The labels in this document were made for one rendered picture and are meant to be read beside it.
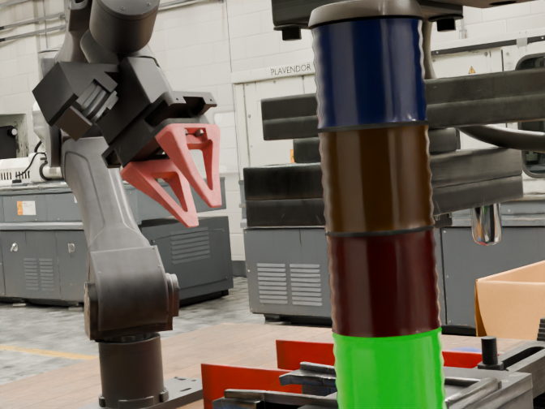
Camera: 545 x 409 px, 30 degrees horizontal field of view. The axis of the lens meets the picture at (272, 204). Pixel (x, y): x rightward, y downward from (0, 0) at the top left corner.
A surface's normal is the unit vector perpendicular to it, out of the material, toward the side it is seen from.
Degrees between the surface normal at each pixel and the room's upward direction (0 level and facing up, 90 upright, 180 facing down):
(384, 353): 76
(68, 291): 90
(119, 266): 38
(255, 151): 90
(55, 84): 89
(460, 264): 90
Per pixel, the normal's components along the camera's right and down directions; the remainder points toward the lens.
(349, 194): -0.55, -0.16
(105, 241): 0.13, -0.77
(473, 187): 0.79, -0.03
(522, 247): -0.65, 0.09
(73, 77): 0.65, -0.54
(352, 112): -0.40, 0.32
